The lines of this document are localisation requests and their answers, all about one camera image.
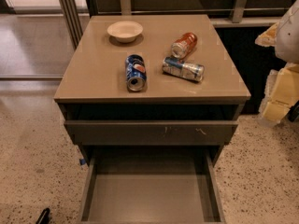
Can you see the grey top drawer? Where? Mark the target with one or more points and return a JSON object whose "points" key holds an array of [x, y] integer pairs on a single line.
{"points": [[150, 133]]}

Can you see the white ceramic bowl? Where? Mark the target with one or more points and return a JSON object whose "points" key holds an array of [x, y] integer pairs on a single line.
{"points": [[125, 31]]}

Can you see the grey drawer cabinet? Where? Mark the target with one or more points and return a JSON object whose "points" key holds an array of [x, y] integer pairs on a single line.
{"points": [[94, 84]]}

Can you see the open grey middle drawer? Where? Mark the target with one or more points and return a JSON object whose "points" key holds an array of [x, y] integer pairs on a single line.
{"points": [[151, 185]]}

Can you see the blue pepsi can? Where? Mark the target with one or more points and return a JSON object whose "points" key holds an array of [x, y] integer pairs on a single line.
{"points": [[136, 75]]}

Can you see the black object at floor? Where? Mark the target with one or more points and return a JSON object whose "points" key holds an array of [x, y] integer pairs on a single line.
{"points": [[44, 217]]}

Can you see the orange soda can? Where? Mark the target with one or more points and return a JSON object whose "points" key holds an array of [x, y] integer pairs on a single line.
{"points": [[184, 45]]}

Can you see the silver blue energy can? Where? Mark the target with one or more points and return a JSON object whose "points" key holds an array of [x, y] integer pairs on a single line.
{"points": [[182, 69]]}

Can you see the metal bracket right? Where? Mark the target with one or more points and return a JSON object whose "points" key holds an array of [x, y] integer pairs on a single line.
{"points": [[237, 12]]}

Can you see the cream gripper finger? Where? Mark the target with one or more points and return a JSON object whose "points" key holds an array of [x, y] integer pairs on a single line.
{"points": [[267, 38], [281, 93]]}

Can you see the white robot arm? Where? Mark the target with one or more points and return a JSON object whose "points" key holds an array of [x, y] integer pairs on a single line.
{"points": [[287, 43]]}

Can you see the metal frame post left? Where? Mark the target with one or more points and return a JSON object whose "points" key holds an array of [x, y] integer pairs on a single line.
{"points": [[71, 17]]}

